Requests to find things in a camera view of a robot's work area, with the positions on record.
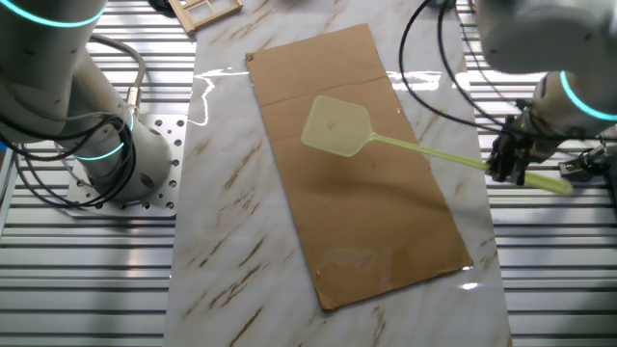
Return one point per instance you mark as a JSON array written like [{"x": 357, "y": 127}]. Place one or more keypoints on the aluminium mounting plate with holes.
[{"x": 179, "y": 164}]

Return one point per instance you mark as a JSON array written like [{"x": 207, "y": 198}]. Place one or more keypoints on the small wooden frame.
[{"x": 214, "y": 17}]

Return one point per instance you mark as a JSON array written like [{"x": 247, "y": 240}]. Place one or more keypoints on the black round object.
[{"x": 161, "y": 5}]

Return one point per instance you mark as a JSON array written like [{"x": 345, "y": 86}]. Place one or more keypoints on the grey metal clamp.
[{"x": 576, "y": 168}]

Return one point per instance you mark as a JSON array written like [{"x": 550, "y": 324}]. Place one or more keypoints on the brown cardboard sheet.
[{"x": 366, "y": 226}]

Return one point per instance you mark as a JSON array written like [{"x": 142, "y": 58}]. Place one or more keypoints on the pale green plastic flyswatter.
[{"x": 337, "y": 127}]

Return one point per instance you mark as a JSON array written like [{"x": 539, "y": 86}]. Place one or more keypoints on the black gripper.
[{"x": 532, "y": 140}]

